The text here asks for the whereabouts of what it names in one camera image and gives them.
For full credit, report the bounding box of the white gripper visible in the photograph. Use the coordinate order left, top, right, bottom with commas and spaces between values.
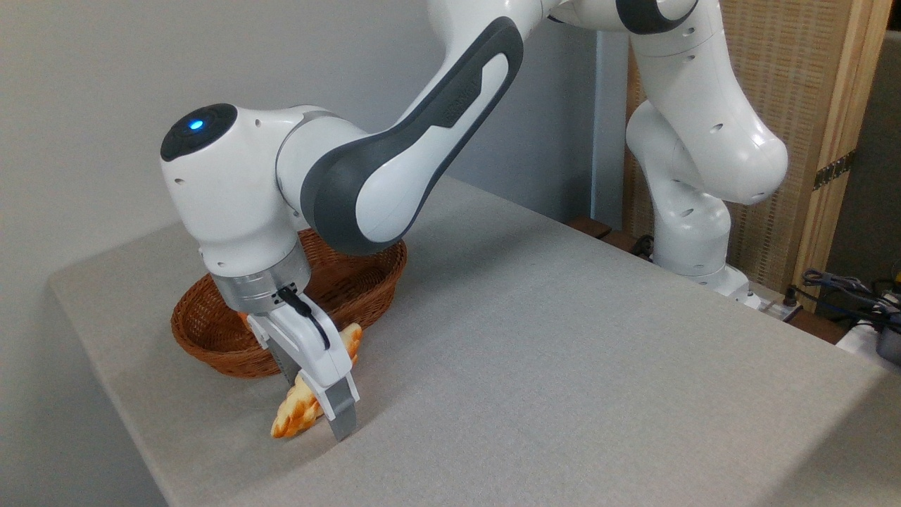
246, 299, 360, 443

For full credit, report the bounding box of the long braided bread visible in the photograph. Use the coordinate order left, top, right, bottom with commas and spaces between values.
270, 322, 364, 440

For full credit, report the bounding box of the brown wicker basket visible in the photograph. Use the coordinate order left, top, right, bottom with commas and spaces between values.
171, 227, 408, 380

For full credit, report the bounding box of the gray tablecloth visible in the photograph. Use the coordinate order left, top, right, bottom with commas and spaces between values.
47, 175, 901, 507

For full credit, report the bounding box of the metal screen hinge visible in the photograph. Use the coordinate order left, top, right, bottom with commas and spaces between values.
812, 149, 857, 192

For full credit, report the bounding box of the dark gray box device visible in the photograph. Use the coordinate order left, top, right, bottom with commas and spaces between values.
876, 313, 901, 366

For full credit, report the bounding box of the wooden rattan folding screen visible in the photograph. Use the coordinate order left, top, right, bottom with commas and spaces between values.
623, 0, 895, 312

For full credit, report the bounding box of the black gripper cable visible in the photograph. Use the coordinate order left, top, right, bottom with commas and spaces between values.
276, 286, 332, 351

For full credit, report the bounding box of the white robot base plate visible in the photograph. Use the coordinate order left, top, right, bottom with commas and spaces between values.
732, 280, 805, 325

